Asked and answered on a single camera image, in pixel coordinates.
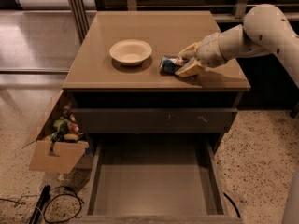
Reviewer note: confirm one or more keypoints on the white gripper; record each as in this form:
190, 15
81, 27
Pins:
209, 50

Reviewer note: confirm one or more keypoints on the blue redbull can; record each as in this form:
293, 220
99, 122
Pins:
170, 64

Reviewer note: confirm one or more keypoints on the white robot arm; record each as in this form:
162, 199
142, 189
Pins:
265, 30

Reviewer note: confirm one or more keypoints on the grey drawer cabinet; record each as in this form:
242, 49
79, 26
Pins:
96, 80

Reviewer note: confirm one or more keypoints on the closed grey top drawer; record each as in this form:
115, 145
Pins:
155, 120

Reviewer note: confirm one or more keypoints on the open grey middle drawer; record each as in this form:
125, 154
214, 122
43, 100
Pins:
155, 179

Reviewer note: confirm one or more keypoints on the white paper bowl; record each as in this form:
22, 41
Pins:
130, 52

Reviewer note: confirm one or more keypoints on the red packet in box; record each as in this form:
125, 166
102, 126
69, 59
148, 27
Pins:
73, 128

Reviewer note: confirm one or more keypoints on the green item in box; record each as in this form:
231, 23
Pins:
60, 125

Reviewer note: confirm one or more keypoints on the yellow banana in box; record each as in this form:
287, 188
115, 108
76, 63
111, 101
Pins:
71, 137

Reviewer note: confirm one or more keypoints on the cardboard box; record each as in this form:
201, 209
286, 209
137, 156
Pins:
60, 156

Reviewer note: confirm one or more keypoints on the black bar on floor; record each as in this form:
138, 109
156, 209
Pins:
43, 198

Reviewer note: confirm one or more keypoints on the metal window frame post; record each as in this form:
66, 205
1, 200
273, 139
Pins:
80, 18

